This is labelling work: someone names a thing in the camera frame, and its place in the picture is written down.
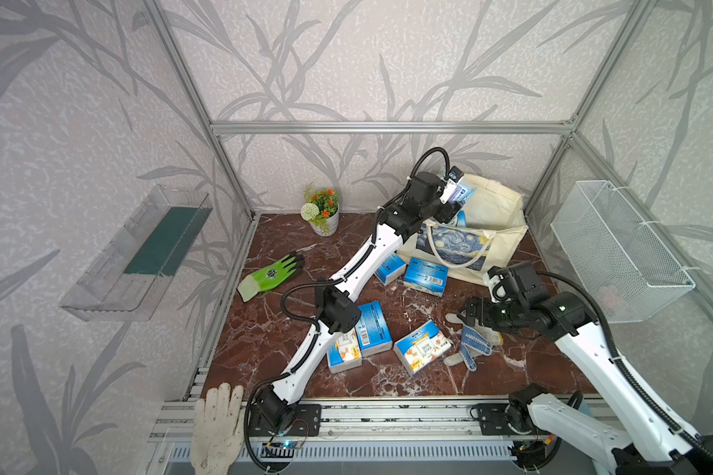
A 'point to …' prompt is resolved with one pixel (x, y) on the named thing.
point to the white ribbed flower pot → (327, 226)
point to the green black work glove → (270, 277)
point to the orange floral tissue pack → (422, 345)
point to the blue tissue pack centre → (372, 330)
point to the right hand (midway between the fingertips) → (468, 314)
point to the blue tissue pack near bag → (426, 277)
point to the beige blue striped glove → (475, 339)
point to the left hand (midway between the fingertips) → (451, 193)
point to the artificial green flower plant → (321, 207)
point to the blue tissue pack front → (345, 352)
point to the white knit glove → (218, 435)
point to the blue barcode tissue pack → (391, 269)
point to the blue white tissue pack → (461, 219)
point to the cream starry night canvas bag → (481, 235)
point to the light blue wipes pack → (462, 194)
